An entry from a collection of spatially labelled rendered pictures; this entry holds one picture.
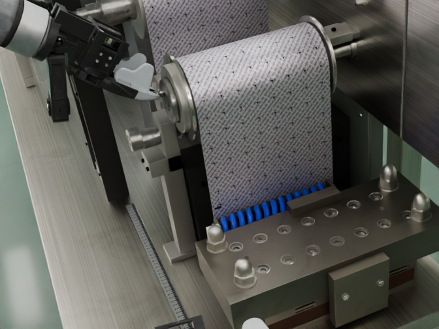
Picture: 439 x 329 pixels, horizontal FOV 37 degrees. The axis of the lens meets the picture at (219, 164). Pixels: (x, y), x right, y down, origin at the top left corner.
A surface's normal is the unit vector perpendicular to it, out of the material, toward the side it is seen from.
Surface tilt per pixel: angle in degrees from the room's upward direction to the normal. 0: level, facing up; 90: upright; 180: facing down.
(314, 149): 90
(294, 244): 0
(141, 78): 90
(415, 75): 90
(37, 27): 68
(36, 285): 0
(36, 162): 0
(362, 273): 90
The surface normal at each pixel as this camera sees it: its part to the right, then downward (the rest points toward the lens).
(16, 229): -0.12, -0.81
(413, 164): 0.36, 0.50
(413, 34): -0.92, 0.30
